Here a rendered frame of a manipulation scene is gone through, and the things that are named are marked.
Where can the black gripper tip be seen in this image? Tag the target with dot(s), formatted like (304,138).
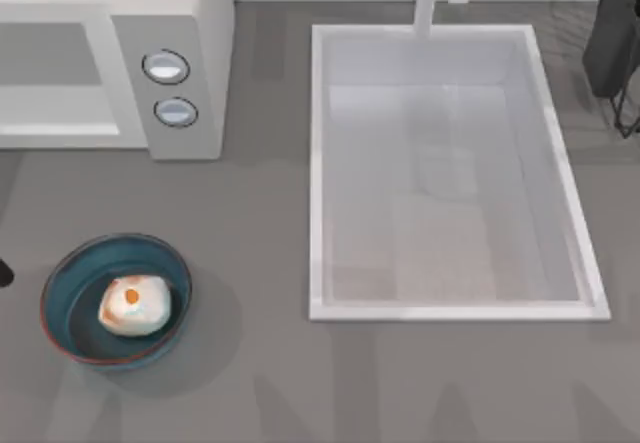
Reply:
(4,272)

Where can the white sink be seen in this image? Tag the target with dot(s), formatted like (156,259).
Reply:
(440,188)

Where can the round microwave knob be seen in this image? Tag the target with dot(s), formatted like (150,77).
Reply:
(175,112)
(165,66)

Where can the white and orange food item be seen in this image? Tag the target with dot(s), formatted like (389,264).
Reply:
(135,308)

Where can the blue bowl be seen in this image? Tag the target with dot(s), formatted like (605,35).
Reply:
(75,283)

